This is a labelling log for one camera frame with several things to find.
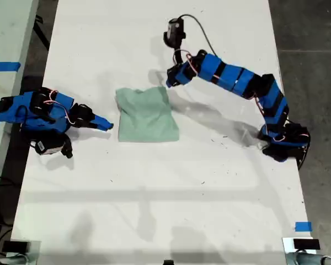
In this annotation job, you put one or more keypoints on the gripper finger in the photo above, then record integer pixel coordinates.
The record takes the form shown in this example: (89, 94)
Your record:
(103, 121)
(170, 83)
(100, 127)
(167, 82)

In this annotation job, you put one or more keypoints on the pale green t-shirt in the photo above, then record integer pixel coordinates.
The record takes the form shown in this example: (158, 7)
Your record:
(146, 118)

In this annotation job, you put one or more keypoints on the pale side table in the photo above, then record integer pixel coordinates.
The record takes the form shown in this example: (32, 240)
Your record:
(5, 36)

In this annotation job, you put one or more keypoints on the blue tape square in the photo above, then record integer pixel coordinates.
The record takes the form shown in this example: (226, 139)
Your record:
(303, 227)

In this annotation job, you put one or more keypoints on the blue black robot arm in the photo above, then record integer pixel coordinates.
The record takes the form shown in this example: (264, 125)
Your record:
(237, 80)
(30, 116)

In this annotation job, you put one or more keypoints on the shiny metal bracket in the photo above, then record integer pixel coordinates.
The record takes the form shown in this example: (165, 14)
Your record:
(287, 245)
(34, 251)

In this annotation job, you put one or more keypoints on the long blue tape strip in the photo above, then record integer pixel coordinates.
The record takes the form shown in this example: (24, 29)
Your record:
(4, 66)

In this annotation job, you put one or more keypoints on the grey metal tube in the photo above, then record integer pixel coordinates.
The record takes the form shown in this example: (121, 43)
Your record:
(5, 260)
(314, 260)

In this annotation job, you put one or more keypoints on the black camera stalk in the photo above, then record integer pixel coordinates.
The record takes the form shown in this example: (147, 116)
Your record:
(178, 56)
(67, 147)

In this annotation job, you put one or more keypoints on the black stand strut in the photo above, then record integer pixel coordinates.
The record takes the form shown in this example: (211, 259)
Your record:
(42, 34)

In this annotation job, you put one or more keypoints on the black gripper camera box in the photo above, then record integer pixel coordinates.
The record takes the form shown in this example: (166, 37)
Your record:
(48, 147)
(175, 31)

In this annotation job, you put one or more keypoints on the small black box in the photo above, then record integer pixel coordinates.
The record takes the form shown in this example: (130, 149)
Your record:
(14, 246)
(306, 244)
(168, 262)

